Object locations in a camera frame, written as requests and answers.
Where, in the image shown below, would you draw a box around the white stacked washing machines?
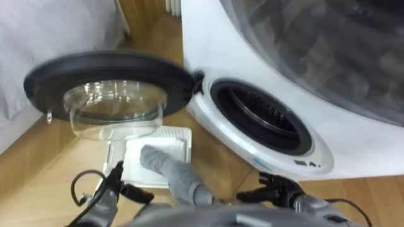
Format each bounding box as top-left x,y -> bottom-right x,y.
181,0 -> 404,183

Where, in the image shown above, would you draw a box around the white cloth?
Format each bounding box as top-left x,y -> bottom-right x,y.
122,136 -> 187,187

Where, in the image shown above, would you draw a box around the grey garment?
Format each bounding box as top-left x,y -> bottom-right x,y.
139,144 -> 219,207

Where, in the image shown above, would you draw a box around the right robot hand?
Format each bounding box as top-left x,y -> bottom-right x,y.
235,171 -> 306,209

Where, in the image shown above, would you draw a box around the white plastic laundry basket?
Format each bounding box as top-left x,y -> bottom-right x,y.
101,125 -> 193,189

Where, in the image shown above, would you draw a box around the black round washer door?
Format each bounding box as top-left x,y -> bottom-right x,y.
23,50 -> 205,143

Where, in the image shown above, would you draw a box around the white pleated curtain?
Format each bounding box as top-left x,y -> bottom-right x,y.
164,0 -> 182,18

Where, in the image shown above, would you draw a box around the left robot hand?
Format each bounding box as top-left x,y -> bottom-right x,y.
105,160 -> 155,205

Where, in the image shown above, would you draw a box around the grey bed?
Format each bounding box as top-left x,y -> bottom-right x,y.
0,0 -> 132,155

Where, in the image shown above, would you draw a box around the robot body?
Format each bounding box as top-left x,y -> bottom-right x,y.
121,202 -> 364,227

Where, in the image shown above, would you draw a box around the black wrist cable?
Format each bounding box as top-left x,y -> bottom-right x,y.
64,169 -> 107,227
324,197 -> 374,227

